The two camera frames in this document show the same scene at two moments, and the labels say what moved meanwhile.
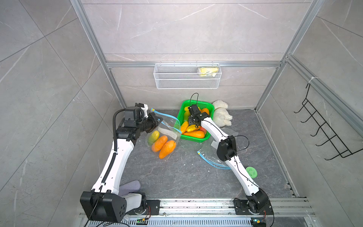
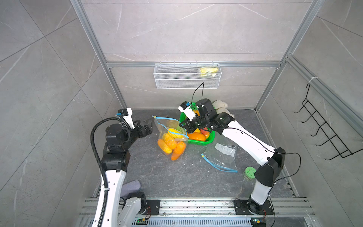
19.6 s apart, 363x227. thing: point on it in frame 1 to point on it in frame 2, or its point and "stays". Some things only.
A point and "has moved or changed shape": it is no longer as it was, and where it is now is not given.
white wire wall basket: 186,76 stays
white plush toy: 221,116 stays
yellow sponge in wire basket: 208,71 stays
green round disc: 252,172 stays
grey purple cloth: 133,186 stays
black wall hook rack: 344,151 stays
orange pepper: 167,149 to 180,148
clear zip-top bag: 163,140 has moved or changed shape
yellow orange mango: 192,127 has moved or changed shape
